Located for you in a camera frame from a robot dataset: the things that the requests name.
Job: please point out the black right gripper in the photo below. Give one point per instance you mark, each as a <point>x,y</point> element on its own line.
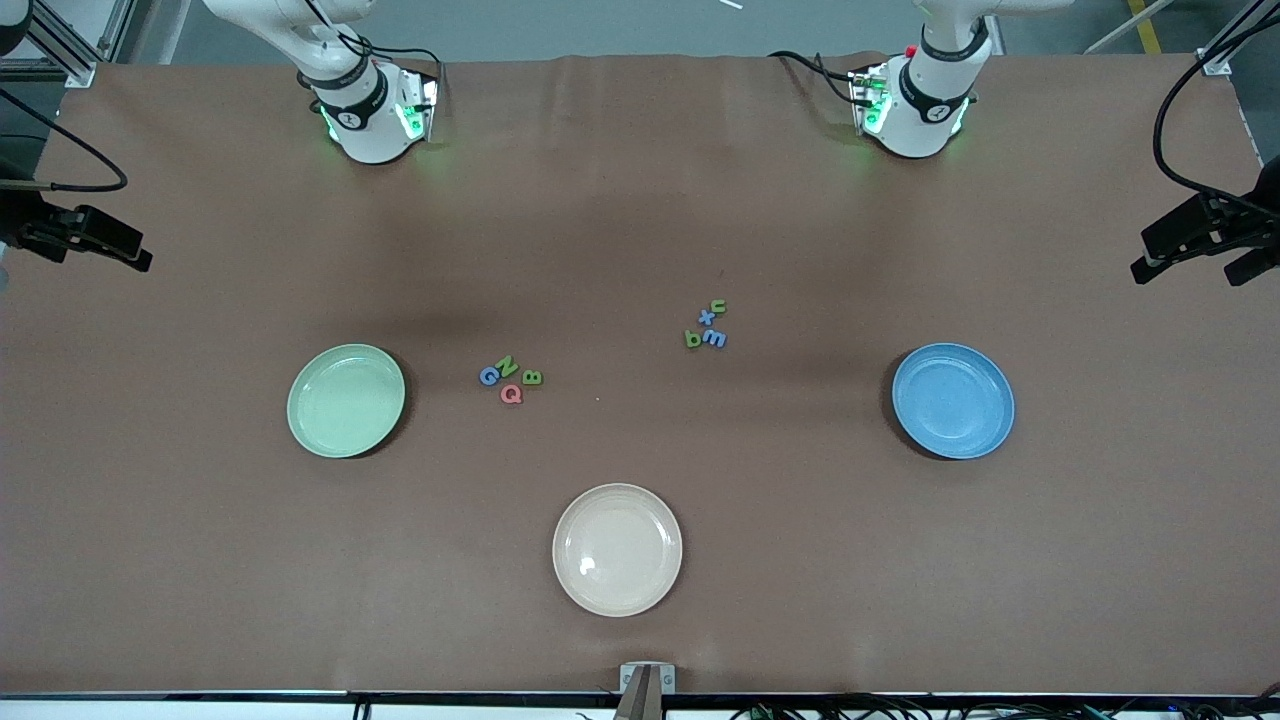
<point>22,228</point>

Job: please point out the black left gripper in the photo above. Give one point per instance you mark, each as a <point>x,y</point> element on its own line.
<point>1243,227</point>

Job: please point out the green capital letter N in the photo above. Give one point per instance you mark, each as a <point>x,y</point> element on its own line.
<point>507,366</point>

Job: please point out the red capital letter Q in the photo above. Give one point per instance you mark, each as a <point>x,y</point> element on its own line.
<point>503,395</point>

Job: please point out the blue lowercase letter m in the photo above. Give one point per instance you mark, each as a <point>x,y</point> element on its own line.
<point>714,338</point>

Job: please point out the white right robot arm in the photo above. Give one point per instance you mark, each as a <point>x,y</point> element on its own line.
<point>380,145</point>

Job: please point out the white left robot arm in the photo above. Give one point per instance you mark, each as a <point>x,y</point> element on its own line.
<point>915,140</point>

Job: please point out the green plate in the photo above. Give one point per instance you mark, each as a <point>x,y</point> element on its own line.
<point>330,420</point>

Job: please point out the blue plate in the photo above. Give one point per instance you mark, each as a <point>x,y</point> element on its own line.
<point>950,430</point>

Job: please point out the brown table mat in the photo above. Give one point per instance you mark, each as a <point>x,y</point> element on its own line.
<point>620,440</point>

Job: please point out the beige plate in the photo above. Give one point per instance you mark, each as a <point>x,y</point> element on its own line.
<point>617,550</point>

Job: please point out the aluminium frame post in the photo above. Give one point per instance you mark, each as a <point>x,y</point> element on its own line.
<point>1215,64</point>
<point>78,68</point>

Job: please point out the white table rail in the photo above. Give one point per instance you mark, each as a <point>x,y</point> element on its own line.
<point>150,711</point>

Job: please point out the metal bracket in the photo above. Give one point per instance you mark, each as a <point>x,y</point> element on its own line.
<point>668,677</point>

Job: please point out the tan mounting post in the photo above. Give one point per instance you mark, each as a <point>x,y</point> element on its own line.
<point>640,706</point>

